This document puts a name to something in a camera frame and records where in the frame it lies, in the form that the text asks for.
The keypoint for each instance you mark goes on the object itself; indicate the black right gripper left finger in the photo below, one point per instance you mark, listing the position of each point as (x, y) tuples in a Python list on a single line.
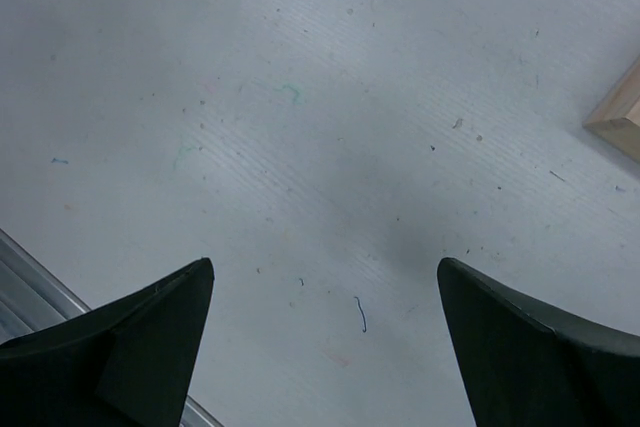
[(127, 363)]

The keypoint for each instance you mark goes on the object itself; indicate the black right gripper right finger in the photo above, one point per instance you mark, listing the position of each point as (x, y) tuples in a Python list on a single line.
[(525, 362)]

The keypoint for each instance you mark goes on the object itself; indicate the wooden compartment tray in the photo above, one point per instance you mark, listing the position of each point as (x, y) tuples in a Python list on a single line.
[(616, 118)]

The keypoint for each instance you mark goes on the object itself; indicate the aluminium front rail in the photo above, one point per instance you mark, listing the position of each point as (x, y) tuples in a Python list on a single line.
[(32, 299)]

